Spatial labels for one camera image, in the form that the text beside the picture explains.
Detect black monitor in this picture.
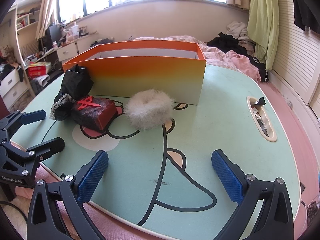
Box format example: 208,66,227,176
46,25,62,48

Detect black striped garment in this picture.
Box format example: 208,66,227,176
246,54,270,83

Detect pink garment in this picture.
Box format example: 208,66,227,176
226,50,262,84

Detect pink bag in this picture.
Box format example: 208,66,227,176
62,29,75,42

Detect black hanging garment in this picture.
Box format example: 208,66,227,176
291,0,320,34

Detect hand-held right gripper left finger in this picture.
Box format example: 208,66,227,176
27,150,109,240

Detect white desk drawer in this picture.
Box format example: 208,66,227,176
57,44,78,62

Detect white fluffy scrunchie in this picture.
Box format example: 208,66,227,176
124,89,174,130

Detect crumpled small wrappers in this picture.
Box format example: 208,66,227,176
251,106,272,137

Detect black lace pouch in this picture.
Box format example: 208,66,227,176
51,64,94,121

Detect green cartoon desktop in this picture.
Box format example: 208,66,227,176
10,62,304,234

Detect white wall shelf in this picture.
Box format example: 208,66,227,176
15,0,42,40

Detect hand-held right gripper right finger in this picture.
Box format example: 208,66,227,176
211,149,295,240

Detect red and white tissue pack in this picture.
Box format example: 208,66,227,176
27,62,52,78

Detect red scissor-shaped clip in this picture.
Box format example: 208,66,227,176
77,95,101,111

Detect dark red box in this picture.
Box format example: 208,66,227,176
70,95,117,131

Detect pink floral quilt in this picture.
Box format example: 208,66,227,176
132,35,238,68

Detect black cable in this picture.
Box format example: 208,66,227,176
0,200,28,220

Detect orange cardboard box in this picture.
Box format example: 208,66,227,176
62,40,207,105

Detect light green hanging cloth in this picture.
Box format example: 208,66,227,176
247,0,279,70

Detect white clothes pile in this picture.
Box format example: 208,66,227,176
226,21,250,40

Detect white louvered closet doors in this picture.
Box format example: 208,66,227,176
271,0,320,118

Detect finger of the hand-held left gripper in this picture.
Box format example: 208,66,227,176
0,109,47,131
0,137,65,178

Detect black clothes pile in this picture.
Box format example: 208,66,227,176
207,32,253,55

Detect white drawer cabinet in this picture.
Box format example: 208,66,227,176
0,67,33,108

